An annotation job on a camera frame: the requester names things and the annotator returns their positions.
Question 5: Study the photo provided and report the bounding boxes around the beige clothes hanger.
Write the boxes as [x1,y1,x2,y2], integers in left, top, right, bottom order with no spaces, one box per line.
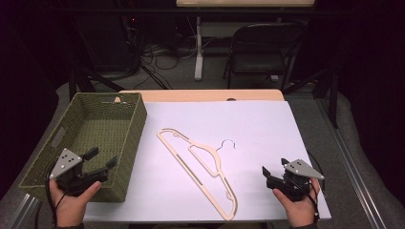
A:
[156,127,239,221]

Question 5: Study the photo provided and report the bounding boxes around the white paper sheet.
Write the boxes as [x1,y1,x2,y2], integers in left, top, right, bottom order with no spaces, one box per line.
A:
[83,99,332,224]

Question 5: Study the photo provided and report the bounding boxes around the black metal stand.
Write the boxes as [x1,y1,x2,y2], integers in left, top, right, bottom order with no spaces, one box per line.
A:
[282,67,340,130]

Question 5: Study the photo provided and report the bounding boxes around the person's right hand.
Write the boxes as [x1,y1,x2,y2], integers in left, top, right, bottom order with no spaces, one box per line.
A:
[272,177,321,229]

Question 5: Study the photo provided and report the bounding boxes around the person's left hand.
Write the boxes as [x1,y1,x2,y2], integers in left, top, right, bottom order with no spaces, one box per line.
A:
[48,178,103,229]

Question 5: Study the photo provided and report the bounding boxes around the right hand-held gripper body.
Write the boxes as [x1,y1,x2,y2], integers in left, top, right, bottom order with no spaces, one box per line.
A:
[266,158,326,203]

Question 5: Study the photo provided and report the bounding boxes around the black tripod stand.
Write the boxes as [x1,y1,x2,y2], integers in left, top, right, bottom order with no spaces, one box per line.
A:
[67,61,126,100]

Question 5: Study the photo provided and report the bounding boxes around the white-legged desk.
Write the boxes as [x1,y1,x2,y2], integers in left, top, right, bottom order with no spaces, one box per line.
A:
[175,0,316,82]

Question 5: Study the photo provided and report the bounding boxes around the black floor cables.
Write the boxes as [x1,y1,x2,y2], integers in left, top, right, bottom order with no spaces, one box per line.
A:
[132,39,199,91]

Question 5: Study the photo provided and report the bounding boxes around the green woven basket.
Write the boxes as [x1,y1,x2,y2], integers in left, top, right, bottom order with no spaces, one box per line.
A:
[18,92,148,204]

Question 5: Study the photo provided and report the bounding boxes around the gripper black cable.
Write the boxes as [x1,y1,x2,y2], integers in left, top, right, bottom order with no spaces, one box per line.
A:
[45,173,70,227]
[305,150,330,224]

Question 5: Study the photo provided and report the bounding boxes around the black folding chair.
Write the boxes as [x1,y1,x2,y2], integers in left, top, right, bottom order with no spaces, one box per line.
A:
[222,21,308,93]

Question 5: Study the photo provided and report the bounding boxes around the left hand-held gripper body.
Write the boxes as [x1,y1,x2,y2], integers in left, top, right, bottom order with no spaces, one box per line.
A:
[48,147,109,198]

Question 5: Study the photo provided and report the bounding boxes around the aluminium rail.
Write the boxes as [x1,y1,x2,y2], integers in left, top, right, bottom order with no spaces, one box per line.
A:
[7,193,41,229]
[314,97,388,229]

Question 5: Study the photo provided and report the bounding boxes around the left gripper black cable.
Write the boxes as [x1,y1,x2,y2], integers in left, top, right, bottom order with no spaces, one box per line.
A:
[45,173,70,227]

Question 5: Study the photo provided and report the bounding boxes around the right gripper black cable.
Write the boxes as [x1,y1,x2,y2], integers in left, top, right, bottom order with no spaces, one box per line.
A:
[305,150,330,224]

